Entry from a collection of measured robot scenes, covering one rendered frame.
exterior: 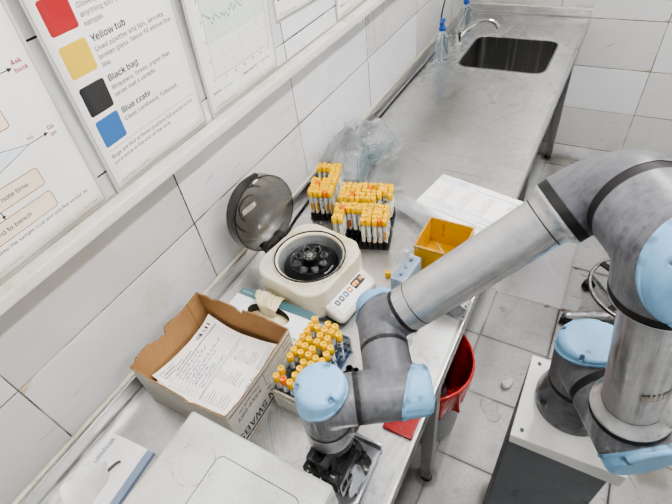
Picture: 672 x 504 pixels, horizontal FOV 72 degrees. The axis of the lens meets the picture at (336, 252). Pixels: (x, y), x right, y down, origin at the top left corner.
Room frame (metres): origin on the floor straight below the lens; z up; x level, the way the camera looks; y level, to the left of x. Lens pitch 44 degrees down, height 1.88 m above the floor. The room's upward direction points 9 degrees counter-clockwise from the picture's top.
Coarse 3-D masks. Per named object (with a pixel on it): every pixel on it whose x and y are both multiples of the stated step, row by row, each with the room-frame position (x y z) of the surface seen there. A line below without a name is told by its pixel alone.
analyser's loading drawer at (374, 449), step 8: (360, 440) 0.42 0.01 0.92; (368, 440) 0.41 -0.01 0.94; (368, 448) 0.40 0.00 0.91; (376, 448) 0.40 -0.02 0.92; (376, 456) 0.38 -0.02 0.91; (368, 472) 0.35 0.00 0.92; (360, 488) 0.32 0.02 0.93; (336, 496) 0.32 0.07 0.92; (344, 496) 0.32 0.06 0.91; (360, 496) 0.31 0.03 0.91
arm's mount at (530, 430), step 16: (544, 368) 0.52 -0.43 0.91; (528, 384) 0.49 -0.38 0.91; (528, 400) 0.45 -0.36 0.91; (528, 416) 0.42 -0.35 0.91; (512, 432) 0.39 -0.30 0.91; (528, 432) 0.39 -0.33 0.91; (544, 432) 0.38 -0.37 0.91; (560, 432) 0.37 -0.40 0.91; (528, 448) 0.37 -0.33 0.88; (544, 448) 0.35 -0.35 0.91; (560, 448) 0.34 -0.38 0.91; (576, 448) 0.34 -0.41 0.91; (592, 448) 0.33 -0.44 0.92; (576, 464) 0.32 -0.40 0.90; (592, 464) 0.30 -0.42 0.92; (608, 480) 0.28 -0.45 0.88; (624, 480) 0.27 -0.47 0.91
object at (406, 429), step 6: (408, 420) 0.46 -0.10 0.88; (414, 420) 0.46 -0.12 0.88; (384, 426) 0.46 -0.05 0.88; (390, 426) 0.46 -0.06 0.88; (396, 426) 0.45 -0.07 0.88; (402, 426) 0.45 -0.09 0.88; (408, 426) 0.45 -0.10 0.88; (414, 426) 0.45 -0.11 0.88; (396, 432) 0.44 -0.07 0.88; (402, 432) 0.44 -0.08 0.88; (408, 432) 0.44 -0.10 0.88; (414, 432) 0.43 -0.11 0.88; (408, 438) 0.42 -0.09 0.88
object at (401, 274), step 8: (416, 256) 0.86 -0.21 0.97; (400, 264) 0.84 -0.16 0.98; (408, 264) 0.84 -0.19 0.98; (416, 264) 0.84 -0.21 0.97; (400, 272) 0.82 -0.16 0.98; (408, 272) 0.81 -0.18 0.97; (416, 272) 0.83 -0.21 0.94; (392, 280) 0.80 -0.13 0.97; (400, 280) 0.79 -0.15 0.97; (392, 288) 0.80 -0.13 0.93
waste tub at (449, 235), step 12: (432, 228) 1.01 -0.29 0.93; (444, 228) 0.99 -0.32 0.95; (456, 228) 0.97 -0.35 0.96; (468, 228) 0.95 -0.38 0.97; (420, 240) 0.94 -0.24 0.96; (432, 240) 1.01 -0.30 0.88; (444, 240) 0.99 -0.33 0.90; (456, 240) 0.97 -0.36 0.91; (420, 252) 0.90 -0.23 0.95; (432, 252) 0.88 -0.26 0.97; (444, 252) 0.95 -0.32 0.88
